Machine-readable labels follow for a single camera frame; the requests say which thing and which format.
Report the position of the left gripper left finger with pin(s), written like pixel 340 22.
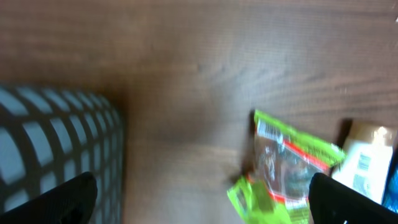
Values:
pixel 71 202

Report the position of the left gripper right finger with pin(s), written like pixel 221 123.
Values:
pixel 332 202

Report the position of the white tube gold cap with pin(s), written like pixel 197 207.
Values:
pixel 369 150

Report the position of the green snack packet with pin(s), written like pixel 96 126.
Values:
pixel 285 160

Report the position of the blue snack packet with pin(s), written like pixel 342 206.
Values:
pixel 390 194

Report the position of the grey plastic basket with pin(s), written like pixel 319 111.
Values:
pixel 49 136

